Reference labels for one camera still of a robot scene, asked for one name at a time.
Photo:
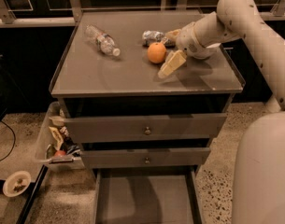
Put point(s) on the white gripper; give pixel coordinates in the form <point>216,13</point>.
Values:
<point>186,40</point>

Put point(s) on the orange fruit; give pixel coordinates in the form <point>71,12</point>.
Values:
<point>156,52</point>

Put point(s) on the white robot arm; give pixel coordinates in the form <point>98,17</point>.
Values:
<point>259,176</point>

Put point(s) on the grey drawer cabinet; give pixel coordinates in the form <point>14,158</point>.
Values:
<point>89,83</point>

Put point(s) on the grey top drawer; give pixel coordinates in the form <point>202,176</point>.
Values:
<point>144,128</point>

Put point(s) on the grey drawer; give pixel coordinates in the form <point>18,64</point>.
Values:
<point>144,128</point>
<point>155,195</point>
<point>153,157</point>

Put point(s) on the grey middle drawer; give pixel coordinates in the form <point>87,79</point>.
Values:
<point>153,157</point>

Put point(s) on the grey bottom drawer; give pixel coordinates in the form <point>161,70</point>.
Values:
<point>155,195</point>

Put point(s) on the white ceramic bowl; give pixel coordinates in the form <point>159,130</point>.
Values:
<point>206,52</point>

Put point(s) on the crumpled silver snack bag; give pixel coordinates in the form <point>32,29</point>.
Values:
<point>149,37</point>

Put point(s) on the clear plastic water bottle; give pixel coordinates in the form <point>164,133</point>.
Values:
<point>102,41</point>

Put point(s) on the yellow snack packet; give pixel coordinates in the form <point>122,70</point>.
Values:
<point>57,136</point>

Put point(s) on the red round item in bin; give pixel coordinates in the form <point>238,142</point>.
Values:
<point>59,153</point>

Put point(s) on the clear plastic storage bin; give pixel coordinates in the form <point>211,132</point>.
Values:
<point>46,140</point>

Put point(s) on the metal railing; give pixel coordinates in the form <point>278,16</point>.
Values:
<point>33,19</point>

